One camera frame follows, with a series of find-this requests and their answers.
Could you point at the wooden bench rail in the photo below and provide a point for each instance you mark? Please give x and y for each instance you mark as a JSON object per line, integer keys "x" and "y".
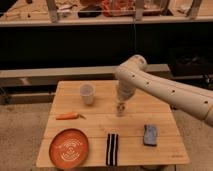
{"x": 51, "y": 76}

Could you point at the blue sponge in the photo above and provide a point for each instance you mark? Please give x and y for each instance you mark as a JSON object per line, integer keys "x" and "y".
{"x": 150, "y": 135}

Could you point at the orange plate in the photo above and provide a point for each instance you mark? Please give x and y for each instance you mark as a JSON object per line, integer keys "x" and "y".
{"x": 69, "y": 149}

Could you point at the clear plastic cup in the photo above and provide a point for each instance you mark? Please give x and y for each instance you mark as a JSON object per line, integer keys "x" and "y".
{"x": 87, "y": 93}

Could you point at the orange carrot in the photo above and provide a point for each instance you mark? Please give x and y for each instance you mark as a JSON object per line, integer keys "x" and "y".
{"x": 69, "y": 116}

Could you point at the red cloth on shelf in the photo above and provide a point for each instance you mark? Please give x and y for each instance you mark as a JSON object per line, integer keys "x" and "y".
{"x": 117, "y": 8}

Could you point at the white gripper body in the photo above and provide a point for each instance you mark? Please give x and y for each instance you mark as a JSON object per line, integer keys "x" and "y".
{"x": 124, "y": 91}

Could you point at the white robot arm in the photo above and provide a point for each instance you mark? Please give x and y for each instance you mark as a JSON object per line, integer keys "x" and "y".
{"x": 132, "y": 75}

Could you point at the black white striped cloth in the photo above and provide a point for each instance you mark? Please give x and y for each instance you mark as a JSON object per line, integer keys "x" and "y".
{"x": 112, "y": 150}

